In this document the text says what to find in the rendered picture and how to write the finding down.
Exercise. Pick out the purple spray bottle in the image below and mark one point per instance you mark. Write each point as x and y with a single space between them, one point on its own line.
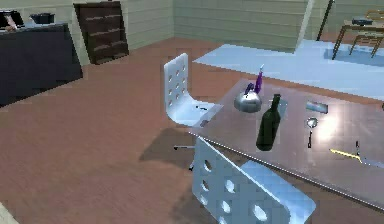
258 82

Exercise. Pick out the dark green glass bottle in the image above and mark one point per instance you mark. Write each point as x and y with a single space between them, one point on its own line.
268 128

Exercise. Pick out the white perforated chair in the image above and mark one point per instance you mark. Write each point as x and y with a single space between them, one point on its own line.
233 190
181 100

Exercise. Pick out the dark brown chest of drawers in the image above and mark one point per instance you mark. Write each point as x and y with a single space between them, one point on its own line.
104 32

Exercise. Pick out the small grey flat box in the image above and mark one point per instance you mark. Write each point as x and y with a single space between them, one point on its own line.
316 107

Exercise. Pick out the brown shiny table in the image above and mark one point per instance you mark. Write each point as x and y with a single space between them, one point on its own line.
320 146

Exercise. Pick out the black floor lamp pole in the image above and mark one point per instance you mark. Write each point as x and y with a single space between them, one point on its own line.
324 20

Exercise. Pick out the dark purple cabinet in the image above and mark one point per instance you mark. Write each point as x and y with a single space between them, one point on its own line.
35 61

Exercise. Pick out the black pot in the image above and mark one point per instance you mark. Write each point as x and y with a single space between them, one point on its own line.
42 18

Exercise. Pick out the brown wooden side table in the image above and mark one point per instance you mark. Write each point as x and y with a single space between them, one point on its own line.
361 36

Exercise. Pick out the dark blue flat box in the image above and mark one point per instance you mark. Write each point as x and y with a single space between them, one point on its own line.
362 21

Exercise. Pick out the black box with pink item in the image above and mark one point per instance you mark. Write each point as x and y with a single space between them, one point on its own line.
10 20

